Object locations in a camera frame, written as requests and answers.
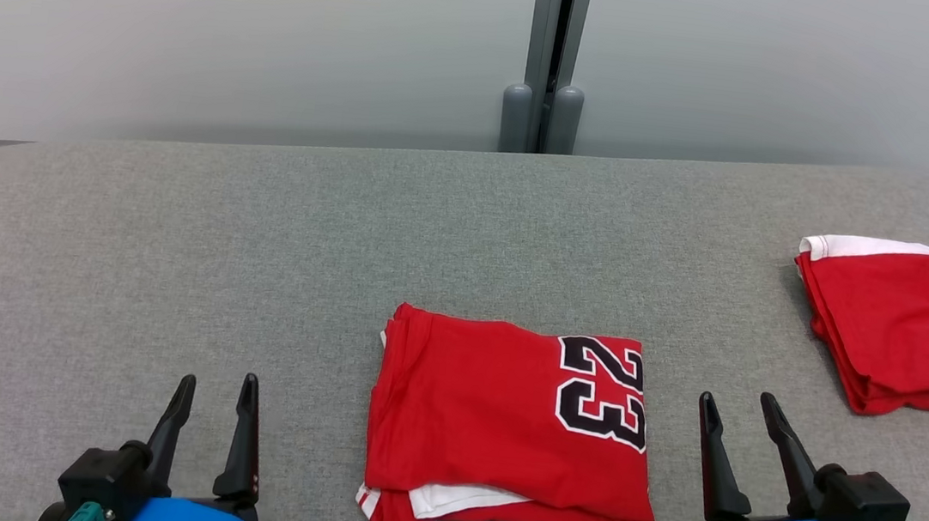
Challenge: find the grey rounded post cap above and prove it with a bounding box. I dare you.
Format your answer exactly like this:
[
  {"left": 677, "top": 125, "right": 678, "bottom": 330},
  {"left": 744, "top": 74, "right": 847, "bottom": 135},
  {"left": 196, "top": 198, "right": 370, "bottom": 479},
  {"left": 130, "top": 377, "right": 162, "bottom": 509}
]
[{"left": 497, "top": 81, "right": 537, "bottom": 156}]

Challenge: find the folded red garment white trim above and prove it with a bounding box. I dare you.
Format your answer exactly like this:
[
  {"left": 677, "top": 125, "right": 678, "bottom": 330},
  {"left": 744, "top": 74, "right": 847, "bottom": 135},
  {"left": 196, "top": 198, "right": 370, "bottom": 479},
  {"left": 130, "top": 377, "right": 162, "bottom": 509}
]
[{"left": 779, "top": 230, "right": 929, "bottom": 422}]

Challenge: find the red jersey with number 23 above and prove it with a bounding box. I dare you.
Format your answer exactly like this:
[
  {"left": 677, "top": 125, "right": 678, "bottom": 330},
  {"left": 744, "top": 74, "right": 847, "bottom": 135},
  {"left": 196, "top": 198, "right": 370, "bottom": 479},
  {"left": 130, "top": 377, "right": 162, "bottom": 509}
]
[{"left": 354, "top": 300, "right": 676, "bottom": 521}]

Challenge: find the grey post pair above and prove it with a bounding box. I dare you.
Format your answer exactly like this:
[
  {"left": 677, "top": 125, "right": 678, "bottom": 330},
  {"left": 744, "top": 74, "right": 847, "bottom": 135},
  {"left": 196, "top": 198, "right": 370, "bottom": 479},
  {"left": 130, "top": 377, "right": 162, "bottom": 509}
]
[{"left": 547, "top": 84, "right": 586, "bottom": 158}]

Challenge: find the teal left camera cable connector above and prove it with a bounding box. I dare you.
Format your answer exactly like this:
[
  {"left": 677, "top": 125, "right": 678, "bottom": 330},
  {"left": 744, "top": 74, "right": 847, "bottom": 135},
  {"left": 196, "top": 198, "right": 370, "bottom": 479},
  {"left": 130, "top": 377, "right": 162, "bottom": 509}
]
[{"left": 62, "top": 499, "right": 111, "bottom": 521}]

